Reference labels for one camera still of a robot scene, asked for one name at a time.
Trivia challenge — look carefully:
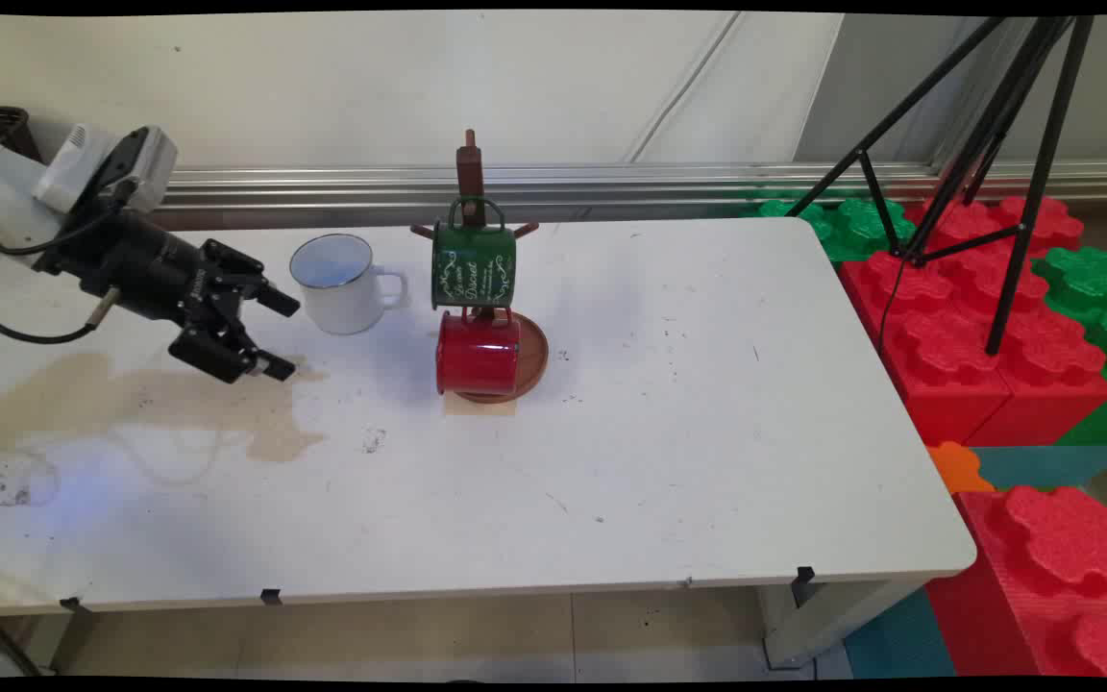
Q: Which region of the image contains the teal foam mat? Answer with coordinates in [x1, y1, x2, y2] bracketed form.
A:
[841, 586, 959, 680]
[971, 443, 1107, 492]

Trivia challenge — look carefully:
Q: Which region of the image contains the white wall cable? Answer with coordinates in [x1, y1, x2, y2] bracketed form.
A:
[623, 13, 745, 165]

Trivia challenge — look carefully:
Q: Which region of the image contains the black cable with silver plug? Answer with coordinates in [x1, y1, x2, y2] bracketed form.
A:
[0, 286, 122, 346]

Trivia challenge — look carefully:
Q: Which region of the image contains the white enamel mug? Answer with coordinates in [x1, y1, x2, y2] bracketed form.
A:
[288, 234, 411, 336]

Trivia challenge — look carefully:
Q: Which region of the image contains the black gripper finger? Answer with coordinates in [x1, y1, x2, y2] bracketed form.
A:
[166, 320, 298, 385]
[201, 238, 303, 319]

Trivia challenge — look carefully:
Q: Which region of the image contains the green foam building block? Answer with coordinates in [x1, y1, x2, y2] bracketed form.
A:
[741, 192, 918, 263]
[1032, 246, 1107, 447]

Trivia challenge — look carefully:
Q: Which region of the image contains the white table leg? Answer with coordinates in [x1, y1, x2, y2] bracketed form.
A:
[758, 575, 941, 671]

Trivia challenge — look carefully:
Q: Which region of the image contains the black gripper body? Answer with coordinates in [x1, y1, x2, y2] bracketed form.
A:
[33, 207, 233, 334]

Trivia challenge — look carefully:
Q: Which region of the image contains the wooden mug tree stand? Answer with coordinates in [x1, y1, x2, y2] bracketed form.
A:
[409, 129, 552, 406]

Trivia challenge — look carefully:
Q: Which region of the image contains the black camera tripod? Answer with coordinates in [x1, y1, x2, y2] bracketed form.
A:
[784, 14, 1098, 358]

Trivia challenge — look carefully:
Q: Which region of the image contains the aluminium wall rail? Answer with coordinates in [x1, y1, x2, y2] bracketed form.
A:
[155, 161, 1107, 209]

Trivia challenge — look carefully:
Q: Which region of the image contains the green printed enamel mug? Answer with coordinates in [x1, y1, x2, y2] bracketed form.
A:
[430, 196, 519, 311]

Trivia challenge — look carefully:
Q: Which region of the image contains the red foam building block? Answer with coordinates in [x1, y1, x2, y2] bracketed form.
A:
[904, 196, 1107, 449]
[925, 484, 1107, 680]
[836, 250, 1015, 449]

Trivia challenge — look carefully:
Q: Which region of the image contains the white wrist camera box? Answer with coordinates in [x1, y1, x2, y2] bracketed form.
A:
[34, 124, 179, 215]

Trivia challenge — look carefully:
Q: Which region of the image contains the orange foam piece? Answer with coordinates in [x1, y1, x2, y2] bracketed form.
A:
[925, 441, 997, 497]

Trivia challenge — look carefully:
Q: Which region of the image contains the red enamel mug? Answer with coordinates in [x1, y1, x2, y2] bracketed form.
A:
[434, 309, 523, 398]

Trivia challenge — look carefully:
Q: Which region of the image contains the dark woven basket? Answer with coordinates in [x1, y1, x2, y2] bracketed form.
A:
[0, 95, 42, 161]

